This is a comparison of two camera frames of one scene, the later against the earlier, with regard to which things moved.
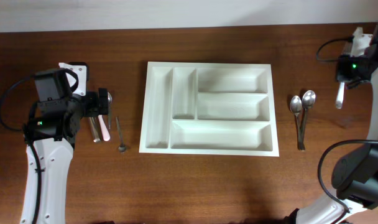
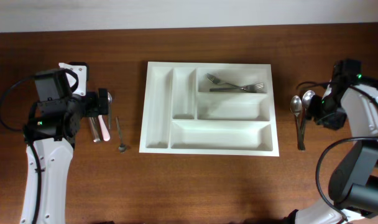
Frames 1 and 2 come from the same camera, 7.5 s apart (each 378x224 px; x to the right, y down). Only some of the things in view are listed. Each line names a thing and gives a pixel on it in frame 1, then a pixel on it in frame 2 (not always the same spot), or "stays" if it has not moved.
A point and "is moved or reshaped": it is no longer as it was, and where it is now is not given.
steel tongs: x=94 y=123 stays
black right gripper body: x=350 y=71 to x=326 y=112
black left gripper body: x=90 y=105 stays
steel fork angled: x=339 y=98 is moved or reshaped
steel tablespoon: x=308 y=100 stays
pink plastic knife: x=106 y=133 stays
